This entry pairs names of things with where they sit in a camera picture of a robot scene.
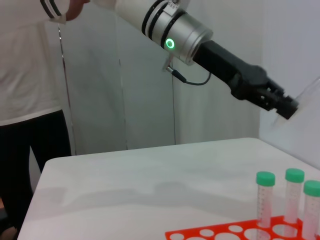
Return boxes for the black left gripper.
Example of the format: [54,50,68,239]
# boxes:
[193,39,300,120]

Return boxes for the orange plastic test tube rack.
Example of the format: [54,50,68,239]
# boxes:
[164,215,320,240]

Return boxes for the grey metal cabinet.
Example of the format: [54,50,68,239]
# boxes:
[58,9,177,157]

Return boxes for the person in white shirt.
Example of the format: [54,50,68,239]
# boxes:
[0,0,73,236]

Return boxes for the black cable with silver plugs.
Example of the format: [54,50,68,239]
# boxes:
[166,65,212,86]

